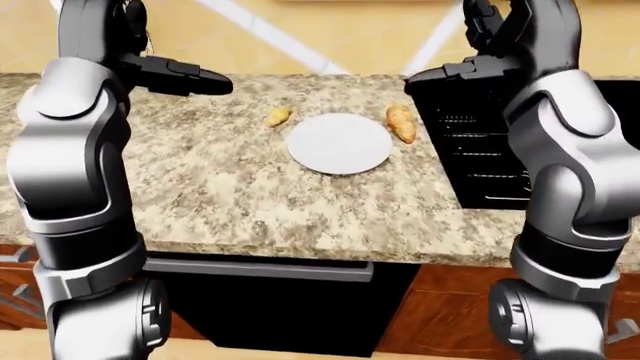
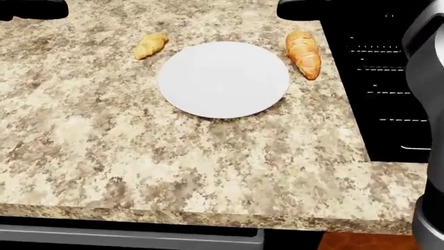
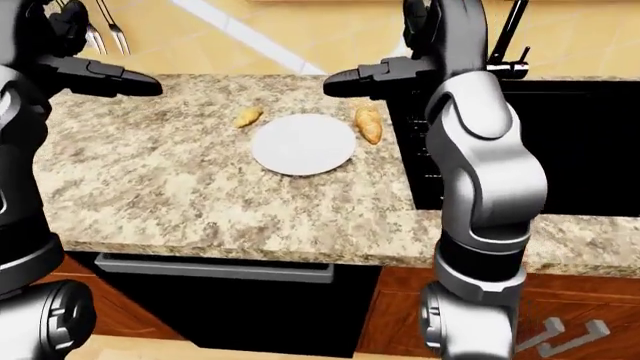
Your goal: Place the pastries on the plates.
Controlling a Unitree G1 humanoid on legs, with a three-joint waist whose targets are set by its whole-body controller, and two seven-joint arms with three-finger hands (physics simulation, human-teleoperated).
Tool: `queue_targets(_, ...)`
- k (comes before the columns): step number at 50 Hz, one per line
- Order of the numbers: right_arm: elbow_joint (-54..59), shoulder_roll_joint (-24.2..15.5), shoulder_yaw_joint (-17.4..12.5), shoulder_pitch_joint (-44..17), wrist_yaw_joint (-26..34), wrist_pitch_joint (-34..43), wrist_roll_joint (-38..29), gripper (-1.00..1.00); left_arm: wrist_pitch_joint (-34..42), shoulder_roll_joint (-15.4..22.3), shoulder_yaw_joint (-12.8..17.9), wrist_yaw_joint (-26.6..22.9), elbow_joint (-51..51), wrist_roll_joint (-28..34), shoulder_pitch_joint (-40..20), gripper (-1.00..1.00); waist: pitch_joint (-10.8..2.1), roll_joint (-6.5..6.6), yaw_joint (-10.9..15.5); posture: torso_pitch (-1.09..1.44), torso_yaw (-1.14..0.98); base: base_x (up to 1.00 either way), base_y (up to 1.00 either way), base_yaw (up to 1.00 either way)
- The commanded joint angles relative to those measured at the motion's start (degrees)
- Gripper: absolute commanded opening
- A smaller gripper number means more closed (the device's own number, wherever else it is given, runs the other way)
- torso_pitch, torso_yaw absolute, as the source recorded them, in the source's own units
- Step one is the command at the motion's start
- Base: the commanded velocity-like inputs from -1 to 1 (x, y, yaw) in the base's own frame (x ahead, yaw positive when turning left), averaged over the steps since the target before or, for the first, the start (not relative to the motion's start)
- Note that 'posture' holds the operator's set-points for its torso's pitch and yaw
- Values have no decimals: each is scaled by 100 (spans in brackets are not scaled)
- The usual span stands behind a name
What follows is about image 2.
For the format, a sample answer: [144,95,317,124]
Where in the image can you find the round white plate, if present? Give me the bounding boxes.
[157,40,291,119]

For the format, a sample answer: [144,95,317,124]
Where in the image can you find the small pale yellow croissant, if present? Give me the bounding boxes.
[133,31,170,60]

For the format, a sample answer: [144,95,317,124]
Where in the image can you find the long golden brown pastry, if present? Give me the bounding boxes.
[284,28,322,81]

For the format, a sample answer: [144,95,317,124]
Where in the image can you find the grey drawer front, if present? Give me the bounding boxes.
[0,223,265,250]

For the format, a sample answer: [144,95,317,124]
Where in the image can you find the black stove cooktop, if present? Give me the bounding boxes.
[318,0,434,164]

